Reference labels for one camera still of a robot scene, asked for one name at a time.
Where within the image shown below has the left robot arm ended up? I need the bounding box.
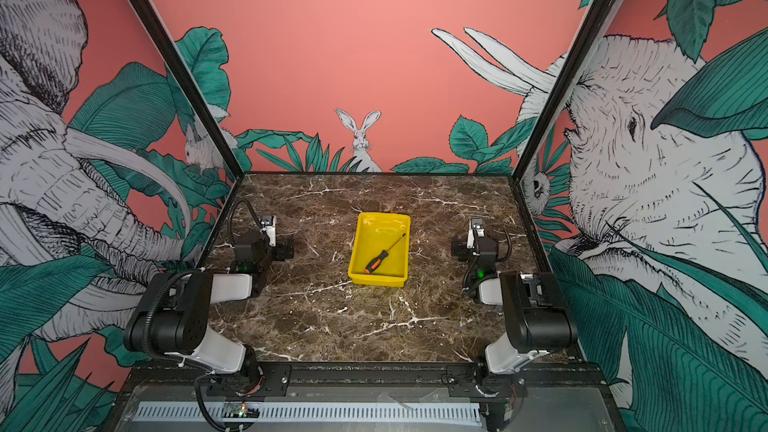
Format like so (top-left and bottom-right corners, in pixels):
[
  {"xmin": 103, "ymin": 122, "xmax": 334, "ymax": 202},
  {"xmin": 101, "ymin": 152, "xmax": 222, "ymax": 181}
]
[{"xmin": 123, "ymin": 231, "xmax": 294, "ymax": 376}]

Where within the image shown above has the black orange screwdriver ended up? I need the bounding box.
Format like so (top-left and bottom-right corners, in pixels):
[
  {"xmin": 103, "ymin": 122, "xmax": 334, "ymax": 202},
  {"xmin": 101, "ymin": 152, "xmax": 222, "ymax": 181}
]
[{"xmin": 364, "ymin": 232, "xmax": 407, "ymax": 274}]

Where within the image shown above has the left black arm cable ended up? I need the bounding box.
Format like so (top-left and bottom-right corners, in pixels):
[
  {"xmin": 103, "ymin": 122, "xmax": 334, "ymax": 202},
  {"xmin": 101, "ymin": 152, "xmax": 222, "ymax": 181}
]
[{"xmin": 227, "ymin": 198, "xmax": 265, "ymax": 247}]

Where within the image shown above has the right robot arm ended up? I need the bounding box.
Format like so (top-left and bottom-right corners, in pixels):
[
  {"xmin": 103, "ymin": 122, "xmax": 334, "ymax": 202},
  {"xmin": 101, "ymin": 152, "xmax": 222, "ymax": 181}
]
[{"xmin": 451, "ymin": 229, "xmax": 578, "ymax": 375}]

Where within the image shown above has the right black frame post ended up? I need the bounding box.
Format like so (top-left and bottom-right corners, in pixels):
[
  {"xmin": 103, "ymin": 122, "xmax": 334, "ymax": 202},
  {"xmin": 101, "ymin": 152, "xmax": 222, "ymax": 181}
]
[{"xmin": 512, "ymin": 0, "xmax": 624, "ymax": 183}]

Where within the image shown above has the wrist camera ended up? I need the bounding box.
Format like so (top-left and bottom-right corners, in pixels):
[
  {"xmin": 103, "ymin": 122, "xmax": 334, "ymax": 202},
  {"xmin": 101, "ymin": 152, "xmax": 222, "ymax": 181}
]
[
  {"xmin": 467, "ymin": 218, "xmax": 485, "ymax": 249},
  {"xmin": 260, "ymin": 215, "xmax": 277, "ymax": 247}
]

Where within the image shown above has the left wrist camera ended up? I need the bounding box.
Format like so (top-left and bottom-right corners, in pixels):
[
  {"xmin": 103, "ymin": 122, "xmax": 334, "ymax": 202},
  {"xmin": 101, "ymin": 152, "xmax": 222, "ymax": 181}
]
[{"xmin": 260, "ymin": 215, "xmax": 277, "ymax": 247}]

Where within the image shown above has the black front mounting rail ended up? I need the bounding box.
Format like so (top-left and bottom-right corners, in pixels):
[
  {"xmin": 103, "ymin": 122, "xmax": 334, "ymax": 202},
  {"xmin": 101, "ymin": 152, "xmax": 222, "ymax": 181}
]
[{"xmin": 122, "ymin": 362, "xmax": 607, "ymax": 400}]

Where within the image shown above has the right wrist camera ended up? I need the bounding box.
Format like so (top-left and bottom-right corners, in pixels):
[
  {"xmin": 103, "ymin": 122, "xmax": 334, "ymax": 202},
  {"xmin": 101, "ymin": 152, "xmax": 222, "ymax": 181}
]
[{"xmin": 467, "ymin": 218, "xmax": 485, "ymax": 249}]

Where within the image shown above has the yellow plastic bin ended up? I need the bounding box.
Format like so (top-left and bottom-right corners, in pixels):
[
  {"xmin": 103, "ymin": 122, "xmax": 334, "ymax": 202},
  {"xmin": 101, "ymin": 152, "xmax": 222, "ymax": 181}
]
[{"xmin": 348, "ymin": 212, "xmax": 411, "ymax": 288}]

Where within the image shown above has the left black frame post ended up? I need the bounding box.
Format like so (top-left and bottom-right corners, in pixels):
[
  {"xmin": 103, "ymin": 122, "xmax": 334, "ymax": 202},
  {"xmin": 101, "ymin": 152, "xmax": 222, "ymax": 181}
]
[{"xmin": 128, "ymin": 0, "xmax": 245, "ymax": 180}]

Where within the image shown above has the black frame post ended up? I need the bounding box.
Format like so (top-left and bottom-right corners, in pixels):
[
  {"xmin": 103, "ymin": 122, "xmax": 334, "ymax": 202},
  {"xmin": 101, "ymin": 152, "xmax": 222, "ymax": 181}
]
[
  {"xmin": 128, "ymin": 0, "xmax": 245, "ymax": 180},
  {"xmin": 512, "ymin": 0, "xmax": 624, "ymax": 183}
]

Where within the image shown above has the white slotted cable duct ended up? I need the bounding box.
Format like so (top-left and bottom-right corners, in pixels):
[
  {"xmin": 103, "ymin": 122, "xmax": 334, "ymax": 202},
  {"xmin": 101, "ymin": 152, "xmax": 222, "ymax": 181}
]
[{"xmin": 131, "ymin": 401, "xmax": 483, "ymax": 424}]

